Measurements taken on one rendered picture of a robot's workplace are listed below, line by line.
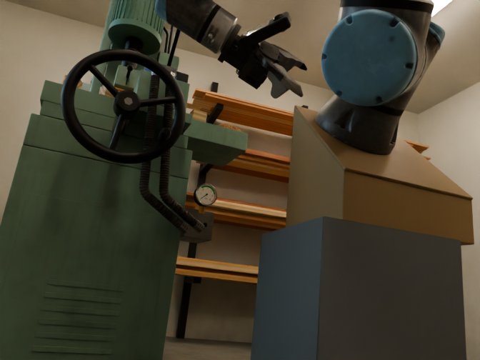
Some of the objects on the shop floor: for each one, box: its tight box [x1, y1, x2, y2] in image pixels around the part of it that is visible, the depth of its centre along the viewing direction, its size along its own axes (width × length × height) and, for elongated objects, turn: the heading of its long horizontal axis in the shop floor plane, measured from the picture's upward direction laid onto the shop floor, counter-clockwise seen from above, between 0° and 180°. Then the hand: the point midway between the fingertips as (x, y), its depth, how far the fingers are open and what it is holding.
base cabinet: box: [0, 145, 189, 360], centre depth 123 cm, size 45×58×71 cm
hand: (307, 79), depth 90 cm, fingers open, 14 cm apart
